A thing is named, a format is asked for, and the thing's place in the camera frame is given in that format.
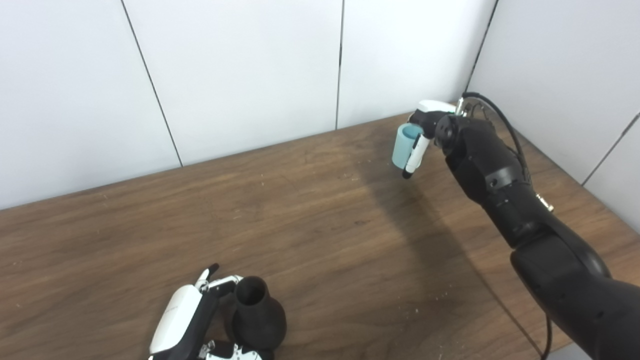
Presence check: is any light-blue hose piece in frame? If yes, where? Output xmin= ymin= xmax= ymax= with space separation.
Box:
xmin=391 ymin=124 xmax=425 ymax=170

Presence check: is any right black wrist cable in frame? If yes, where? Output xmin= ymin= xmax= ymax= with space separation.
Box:
xmin=460 ymin=91 xmax=555 ymax=360

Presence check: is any black flared nozzle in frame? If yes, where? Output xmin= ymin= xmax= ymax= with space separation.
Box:
xmin=227 ymin=276 xmax=288 ymax=351

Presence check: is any right white-black robot hand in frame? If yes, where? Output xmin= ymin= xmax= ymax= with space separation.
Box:
xmin=402 ymin=99 xmax=458 ymax=180

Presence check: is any left white-black robot hand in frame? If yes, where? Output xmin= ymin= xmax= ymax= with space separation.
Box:
xmin=148 ymin=263 xmax=275 ymax=360

